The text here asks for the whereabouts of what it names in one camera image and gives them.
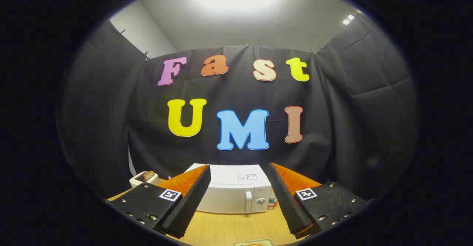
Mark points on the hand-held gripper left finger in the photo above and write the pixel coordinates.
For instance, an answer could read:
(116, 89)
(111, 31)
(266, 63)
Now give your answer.
(192, 205)

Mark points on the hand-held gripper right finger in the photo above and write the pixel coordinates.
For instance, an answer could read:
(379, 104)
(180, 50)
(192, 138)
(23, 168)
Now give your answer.
(288, 205)

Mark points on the white microwave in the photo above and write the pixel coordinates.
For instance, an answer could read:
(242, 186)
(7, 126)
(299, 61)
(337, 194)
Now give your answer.
(232, 196)

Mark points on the clear bottle with red label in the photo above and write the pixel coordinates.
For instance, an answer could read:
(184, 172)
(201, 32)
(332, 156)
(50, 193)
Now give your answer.
(272, 201)

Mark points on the toast slice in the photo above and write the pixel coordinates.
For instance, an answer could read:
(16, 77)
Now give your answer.
(148, 176)

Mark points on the white toaster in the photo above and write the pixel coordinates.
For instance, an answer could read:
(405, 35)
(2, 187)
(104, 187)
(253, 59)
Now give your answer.
(137, 181)

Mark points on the white rectangular tray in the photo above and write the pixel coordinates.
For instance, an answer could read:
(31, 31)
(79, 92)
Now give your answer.
(238, 243)

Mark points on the black backdrop cloth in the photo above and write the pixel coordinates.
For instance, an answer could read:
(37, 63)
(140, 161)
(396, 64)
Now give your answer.
(111, 127)

